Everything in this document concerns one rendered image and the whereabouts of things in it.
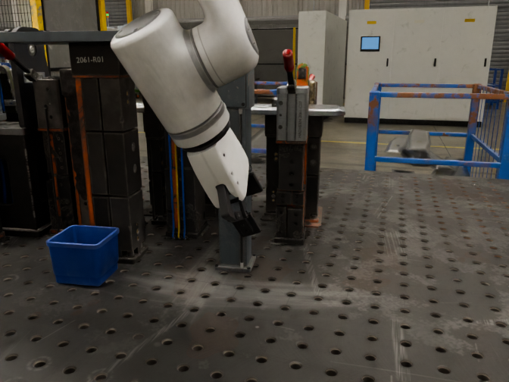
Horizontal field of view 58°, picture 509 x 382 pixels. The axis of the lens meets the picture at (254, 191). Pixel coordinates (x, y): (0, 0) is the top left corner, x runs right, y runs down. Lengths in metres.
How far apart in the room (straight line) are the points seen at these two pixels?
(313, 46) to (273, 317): 8.31
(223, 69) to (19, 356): 0.51
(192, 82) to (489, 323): 0.61
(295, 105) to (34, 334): 0.66
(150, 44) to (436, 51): 8.46
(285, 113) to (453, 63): 7.99
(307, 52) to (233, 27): 8.45
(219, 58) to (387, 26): 8.38
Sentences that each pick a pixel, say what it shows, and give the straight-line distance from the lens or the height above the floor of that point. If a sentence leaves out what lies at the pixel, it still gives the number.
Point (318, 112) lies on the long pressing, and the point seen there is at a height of 1.00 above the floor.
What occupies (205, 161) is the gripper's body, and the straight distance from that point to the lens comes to 0.61.
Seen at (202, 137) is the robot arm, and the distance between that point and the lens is 0.59.
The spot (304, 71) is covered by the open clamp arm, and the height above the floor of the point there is 1.09.
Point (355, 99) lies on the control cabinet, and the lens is 8.92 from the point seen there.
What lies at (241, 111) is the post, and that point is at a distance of 0.87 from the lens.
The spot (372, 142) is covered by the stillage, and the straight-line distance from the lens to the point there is 2.84.
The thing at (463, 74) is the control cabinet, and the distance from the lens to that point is 8.96.
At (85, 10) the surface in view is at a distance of 4.81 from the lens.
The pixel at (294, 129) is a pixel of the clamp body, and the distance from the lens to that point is 1.02.
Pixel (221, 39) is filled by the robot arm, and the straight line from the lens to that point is 0.55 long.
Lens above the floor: 1.11
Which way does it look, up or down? 16 degrees down
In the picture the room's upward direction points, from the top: straight up
